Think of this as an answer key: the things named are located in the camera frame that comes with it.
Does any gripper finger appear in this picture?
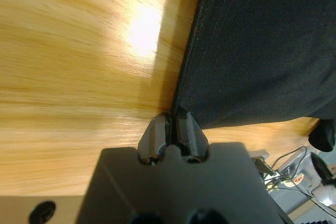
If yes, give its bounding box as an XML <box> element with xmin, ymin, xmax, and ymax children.
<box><xmin>138</xmin><ymin>113</ymin><xmax>173</xmax><ymax>166</ymax></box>
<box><xmin>173</xmin><ymin>106</ymin><xmax>209</xmax><ymax>162</ymax></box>

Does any black polo shirt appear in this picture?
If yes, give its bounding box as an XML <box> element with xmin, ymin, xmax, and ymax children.
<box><xmin>170</xmin><ymin>0</ymin><xmax>336</xmax><ymax>130</ymax></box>

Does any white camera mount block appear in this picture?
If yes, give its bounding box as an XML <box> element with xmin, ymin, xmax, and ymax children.
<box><xmin>250</xmin><ymin>146</ymin><xmax>309</xmax><ymax>190</ymax></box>

